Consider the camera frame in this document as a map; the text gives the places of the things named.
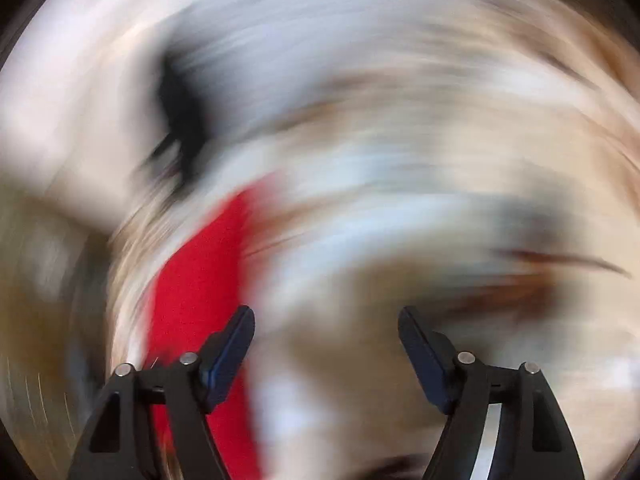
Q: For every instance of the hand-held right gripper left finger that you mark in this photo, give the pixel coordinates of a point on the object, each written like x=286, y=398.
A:
x=231, y=345

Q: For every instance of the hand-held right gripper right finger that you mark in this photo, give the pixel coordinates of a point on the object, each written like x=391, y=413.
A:
x=425, y=347

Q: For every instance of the red and blue knit sweater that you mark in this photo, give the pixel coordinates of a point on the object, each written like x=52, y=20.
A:
x=200, y=280

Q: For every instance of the cream floral plush blanket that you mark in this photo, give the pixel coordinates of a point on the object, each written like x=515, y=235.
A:
x=410, y=220

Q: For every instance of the black cloth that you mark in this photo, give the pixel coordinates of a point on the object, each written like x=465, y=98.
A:
x=182, y=115

